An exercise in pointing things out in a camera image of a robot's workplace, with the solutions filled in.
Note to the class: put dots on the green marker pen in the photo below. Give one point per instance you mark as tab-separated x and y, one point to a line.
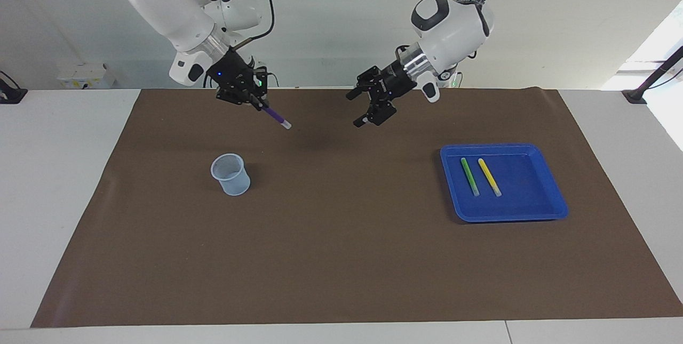
468	173

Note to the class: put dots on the black slanted pole mount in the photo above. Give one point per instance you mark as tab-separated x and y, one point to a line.
635	96

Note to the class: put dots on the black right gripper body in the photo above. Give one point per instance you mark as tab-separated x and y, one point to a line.
233	73

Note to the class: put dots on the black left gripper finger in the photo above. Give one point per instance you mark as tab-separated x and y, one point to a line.
381	112
365	80

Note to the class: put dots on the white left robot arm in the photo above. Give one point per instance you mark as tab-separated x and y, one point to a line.
453	29

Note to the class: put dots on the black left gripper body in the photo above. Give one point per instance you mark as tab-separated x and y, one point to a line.
395	81

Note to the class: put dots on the brown table mat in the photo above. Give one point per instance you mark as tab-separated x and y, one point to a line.
341	253

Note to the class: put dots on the yellow marker pen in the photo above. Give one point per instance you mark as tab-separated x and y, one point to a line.
488	176

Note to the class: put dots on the blue plastic tray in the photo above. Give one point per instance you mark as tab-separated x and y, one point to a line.
525	197

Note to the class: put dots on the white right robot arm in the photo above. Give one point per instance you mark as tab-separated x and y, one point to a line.
165	8

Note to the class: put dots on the purple marker pen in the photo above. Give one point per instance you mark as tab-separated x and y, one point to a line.
276	116

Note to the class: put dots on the translucent plastic cup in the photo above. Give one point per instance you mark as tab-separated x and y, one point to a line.
235	184

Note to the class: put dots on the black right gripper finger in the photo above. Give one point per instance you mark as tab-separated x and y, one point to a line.
232	96
260	80

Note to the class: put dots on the white power strip box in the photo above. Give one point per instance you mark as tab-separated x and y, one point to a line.
85	74

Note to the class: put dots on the black desk clamp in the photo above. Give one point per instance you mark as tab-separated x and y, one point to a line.
13	96

